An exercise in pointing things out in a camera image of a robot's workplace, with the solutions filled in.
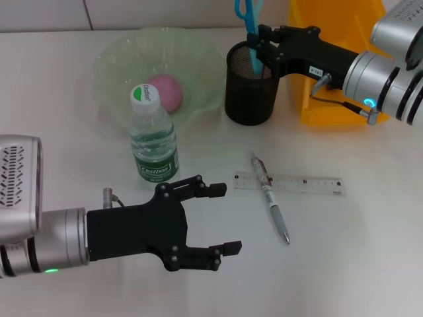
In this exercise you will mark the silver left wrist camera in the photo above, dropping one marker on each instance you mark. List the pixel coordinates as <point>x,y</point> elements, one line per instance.
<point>20,175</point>

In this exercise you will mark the black mesh pen holder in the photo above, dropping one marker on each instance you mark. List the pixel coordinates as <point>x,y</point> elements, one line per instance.
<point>248,99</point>

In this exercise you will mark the clear green-label water bottle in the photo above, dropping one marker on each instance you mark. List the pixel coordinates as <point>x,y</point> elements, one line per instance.
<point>152,138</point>

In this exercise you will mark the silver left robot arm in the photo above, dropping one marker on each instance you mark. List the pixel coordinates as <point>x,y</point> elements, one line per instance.
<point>59,241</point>

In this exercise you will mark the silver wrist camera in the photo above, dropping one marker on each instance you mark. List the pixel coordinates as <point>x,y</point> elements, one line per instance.
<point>20,175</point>
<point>393,29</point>

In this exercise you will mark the blue teal scissors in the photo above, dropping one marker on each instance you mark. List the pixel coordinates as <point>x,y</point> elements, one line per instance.
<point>257,66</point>

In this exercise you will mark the pink peach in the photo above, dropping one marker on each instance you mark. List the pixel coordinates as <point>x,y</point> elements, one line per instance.
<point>170,95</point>

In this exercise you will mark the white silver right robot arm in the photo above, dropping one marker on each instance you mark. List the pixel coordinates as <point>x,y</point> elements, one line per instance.
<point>363,76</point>

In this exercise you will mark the clear grey ballpoint pen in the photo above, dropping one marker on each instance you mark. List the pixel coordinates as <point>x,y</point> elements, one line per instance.
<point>277,218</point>

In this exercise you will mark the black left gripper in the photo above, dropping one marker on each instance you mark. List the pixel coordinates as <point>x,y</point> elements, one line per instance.
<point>132,231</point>

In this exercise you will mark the clear plastic ruler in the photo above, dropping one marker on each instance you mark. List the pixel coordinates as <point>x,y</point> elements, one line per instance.
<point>297,183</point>

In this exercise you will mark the green glass fruit plate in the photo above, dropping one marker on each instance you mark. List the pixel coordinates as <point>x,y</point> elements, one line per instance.
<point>115,82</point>

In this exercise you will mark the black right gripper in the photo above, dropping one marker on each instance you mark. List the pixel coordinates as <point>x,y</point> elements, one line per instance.
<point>307,56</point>

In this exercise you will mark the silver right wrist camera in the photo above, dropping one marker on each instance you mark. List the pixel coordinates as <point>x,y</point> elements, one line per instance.
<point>393,29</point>

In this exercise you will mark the yellow plastic bin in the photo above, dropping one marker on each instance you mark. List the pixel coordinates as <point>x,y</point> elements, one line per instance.
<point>347,16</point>

